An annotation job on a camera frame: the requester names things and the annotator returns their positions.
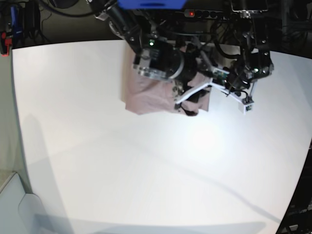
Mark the black power strip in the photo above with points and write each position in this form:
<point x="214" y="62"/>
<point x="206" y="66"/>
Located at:
<point x="204" y="14"/>

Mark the red and black clamp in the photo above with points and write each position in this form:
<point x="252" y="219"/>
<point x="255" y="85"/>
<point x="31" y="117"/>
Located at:
<point x="5" y="43"/>

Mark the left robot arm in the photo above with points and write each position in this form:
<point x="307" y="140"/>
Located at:
<point x="248" y="27"/>

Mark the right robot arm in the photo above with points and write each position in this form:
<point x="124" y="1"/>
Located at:
<point x="160" y="54"/>

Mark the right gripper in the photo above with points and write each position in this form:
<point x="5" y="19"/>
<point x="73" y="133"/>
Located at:
<point x="190" y="61"/>

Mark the white bin corner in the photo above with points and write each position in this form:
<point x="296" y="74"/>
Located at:
<point x="19" y="211"/>

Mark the blue plastic box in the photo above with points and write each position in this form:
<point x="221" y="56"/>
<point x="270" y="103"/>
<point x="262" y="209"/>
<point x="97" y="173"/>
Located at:
<point x="151" y="4"/>

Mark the pink t-shirt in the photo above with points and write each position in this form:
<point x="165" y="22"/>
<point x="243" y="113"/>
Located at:
<point x="142" y="95"/>

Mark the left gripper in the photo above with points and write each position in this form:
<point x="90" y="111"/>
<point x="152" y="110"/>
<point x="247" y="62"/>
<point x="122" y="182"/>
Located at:
<point x="236" y="81"/>

